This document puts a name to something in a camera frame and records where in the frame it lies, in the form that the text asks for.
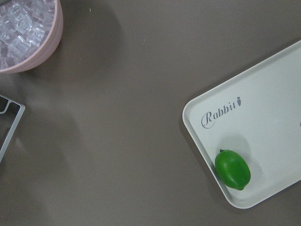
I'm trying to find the pink bowl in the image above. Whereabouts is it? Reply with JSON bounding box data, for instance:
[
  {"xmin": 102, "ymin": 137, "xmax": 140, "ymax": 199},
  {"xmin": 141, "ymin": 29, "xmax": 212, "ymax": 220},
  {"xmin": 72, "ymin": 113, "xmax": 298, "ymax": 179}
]
[{"xmin": 0, "ymin": 0, "xmax": 63, "ymax": 74}]

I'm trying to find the green lime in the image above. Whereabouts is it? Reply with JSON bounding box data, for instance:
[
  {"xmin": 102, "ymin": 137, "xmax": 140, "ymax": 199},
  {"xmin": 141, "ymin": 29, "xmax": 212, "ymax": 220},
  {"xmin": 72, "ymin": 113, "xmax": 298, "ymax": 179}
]
[{"xmin": 214, "ymin": 149, "xmax": 251, "ymax": 191}]

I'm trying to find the cream rabbit tray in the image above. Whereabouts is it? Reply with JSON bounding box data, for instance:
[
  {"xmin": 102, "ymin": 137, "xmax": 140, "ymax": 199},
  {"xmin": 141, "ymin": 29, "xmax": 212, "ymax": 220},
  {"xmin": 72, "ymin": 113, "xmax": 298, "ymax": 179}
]
[{"xmin": 182, "ymin": 42, "xmax": 301, "ymax": 209}]

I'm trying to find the white wire cup rack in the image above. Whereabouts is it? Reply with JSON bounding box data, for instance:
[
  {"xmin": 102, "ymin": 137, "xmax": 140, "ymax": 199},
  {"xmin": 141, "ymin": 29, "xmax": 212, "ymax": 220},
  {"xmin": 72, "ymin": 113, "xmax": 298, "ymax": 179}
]
[{"xmin": 0, "ymin": 95, "xmax": 25, "ymax": 161}]

